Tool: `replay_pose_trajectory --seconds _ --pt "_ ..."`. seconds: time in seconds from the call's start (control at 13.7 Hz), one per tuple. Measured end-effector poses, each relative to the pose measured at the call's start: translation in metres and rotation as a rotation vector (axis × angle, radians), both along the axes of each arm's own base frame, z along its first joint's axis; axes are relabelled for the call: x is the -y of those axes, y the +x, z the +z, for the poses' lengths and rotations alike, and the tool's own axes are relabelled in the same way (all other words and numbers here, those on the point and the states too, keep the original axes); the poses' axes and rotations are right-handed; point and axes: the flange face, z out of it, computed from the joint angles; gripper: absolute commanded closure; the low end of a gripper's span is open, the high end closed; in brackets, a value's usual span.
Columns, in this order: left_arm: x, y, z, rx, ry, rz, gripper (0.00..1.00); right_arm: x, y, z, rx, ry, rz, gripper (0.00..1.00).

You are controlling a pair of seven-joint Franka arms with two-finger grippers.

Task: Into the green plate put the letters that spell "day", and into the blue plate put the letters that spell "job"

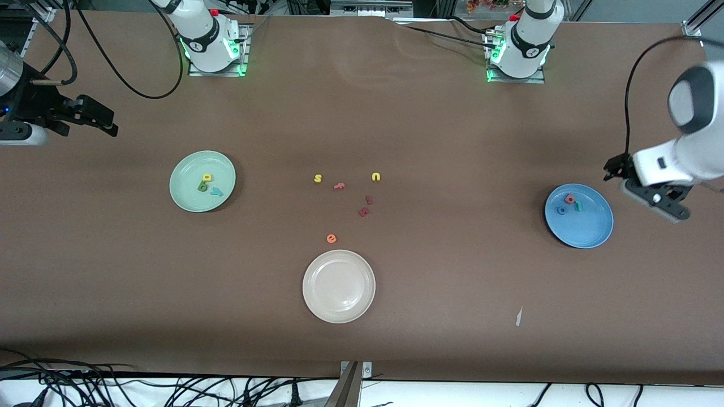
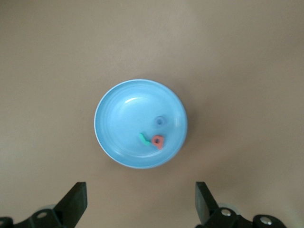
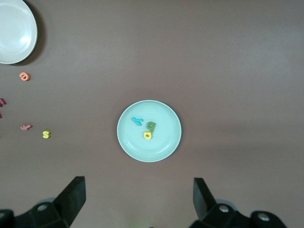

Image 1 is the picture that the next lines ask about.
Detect blue plate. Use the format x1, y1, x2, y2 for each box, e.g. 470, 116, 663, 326
545, 183, 614, 249

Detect light green plate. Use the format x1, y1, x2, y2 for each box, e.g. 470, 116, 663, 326
169, 150, 237, 213

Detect brown table cover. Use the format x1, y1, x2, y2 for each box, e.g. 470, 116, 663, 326
0, 10, 724, 386

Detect orange artificial flowers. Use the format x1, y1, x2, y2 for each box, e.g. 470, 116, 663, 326
467, 0, 524, 13

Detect beige plate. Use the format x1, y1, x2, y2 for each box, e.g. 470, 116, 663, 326
302, 249, 376, 324

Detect grey metal bar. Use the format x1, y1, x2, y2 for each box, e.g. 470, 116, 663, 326
324, 362, 361, 407

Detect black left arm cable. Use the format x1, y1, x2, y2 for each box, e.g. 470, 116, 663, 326
624, 35, 708, 156

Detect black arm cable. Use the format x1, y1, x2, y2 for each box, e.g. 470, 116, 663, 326
624, 35, 708, 156
31, 0, 184, 100

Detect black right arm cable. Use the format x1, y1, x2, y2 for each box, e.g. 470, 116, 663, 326
31, 0, 184, 100

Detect aluminium frame profile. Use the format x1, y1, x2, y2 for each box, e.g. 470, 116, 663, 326
20, 6, 57, 57
682, 0, 724, 39

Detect black table cable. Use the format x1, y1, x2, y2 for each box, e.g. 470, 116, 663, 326
396, 23, 493, 50
447, 16, 494, 34

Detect black cable bundle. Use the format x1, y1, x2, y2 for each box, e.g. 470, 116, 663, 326
0, 349, 340, 407

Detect aluminium frame rack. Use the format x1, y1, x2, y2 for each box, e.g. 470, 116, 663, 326
330, 0, 415, 18

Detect grey metal bracket plate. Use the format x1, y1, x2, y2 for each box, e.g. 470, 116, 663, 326
339, 361, 373, 380

